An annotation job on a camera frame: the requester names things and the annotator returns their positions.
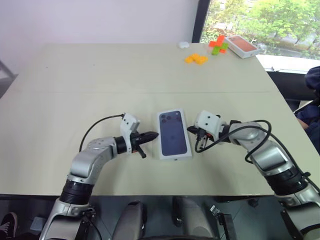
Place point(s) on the white window sill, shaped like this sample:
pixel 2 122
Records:
pixel 287 63

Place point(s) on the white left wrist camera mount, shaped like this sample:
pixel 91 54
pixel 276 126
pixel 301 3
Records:
pixel 127 123

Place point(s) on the orange toy block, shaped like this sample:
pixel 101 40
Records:
pixel 219 40

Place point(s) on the white earbuds case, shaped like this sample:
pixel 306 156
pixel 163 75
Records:
pixel 183 45

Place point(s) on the black window frame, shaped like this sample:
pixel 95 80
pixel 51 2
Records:
pixel 200 20

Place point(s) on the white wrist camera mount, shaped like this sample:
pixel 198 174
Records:
pixel 127 123
pixel 207 121

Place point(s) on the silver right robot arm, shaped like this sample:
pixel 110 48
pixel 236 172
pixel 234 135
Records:
pixel 270 152

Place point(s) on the green toy block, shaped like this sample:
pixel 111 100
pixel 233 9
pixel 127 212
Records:
pixel 221 47

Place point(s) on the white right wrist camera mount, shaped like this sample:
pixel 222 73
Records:
pixel 207 121

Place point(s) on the dark grey rounded shape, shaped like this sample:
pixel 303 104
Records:
pixel 190 217
pixel 133 220

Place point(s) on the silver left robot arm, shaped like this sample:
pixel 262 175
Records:
pixel 85 160

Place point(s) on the white phone box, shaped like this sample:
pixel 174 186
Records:
pixel 172 135

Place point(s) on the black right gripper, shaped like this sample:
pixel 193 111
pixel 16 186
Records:
pixel 206 136

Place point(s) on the phone box with orange print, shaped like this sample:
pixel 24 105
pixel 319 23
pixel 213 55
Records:
pixel 243 46

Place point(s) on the black shoe with white sole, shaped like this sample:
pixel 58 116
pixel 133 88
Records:
pixel 8 223

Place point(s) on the person in dark blue clothes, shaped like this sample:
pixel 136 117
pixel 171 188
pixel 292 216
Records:
pixel 312 117

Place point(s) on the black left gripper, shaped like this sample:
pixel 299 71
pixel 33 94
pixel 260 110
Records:
pixel 137 141

